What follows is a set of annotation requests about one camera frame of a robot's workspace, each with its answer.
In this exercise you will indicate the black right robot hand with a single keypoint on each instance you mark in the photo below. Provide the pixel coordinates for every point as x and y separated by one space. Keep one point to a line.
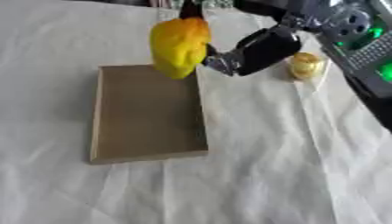
268 48

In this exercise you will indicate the yellow orange toy fruit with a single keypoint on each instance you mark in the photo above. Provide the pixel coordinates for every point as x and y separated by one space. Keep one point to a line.
178 46

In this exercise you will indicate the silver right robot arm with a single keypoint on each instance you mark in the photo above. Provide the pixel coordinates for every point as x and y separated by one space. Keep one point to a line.
357 43

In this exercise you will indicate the tan cardboard box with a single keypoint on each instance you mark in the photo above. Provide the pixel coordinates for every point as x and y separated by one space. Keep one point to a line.
148 113

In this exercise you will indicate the small yellow toy fruit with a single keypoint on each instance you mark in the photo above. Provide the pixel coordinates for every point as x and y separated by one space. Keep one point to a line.
306 65

